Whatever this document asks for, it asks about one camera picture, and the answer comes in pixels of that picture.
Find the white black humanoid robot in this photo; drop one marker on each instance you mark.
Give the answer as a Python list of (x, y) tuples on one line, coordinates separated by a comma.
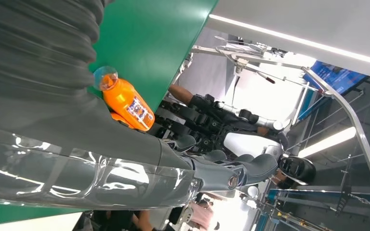
[(248, 143)]

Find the blue wall screen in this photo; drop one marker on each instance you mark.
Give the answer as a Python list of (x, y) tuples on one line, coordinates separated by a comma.
[(335, 76)]

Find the person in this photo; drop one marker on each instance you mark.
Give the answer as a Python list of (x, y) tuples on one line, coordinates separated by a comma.
[(202, 216), (143, 220)]

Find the long ceiling light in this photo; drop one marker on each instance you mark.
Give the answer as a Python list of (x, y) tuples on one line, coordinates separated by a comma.
[(300, 41), (328, 142)]

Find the silver metal gantry frame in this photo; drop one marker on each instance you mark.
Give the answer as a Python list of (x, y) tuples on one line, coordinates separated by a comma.
[(341, 98)]

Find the blue frame beam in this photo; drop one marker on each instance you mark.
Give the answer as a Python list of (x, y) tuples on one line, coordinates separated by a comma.
[(316, 195)]

